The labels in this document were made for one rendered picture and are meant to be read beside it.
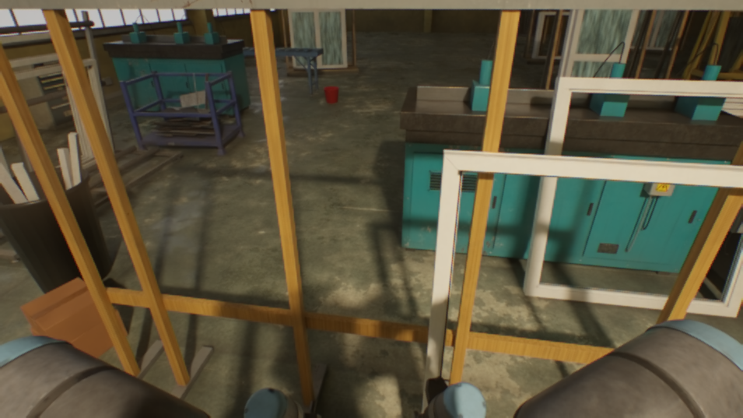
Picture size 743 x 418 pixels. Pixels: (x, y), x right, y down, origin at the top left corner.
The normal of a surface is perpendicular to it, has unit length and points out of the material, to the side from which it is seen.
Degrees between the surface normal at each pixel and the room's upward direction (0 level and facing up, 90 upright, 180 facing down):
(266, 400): 19
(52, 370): 15
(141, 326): 0
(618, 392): 28
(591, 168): 82
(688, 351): 5
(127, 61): 90
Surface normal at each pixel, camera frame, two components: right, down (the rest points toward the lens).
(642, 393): -0.23, -0.74
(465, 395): 0.14, -0.70
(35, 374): 0.04, -0.93
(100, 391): 0.33, -0.90
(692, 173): -0.16, 0.32
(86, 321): 0.85, 0.24
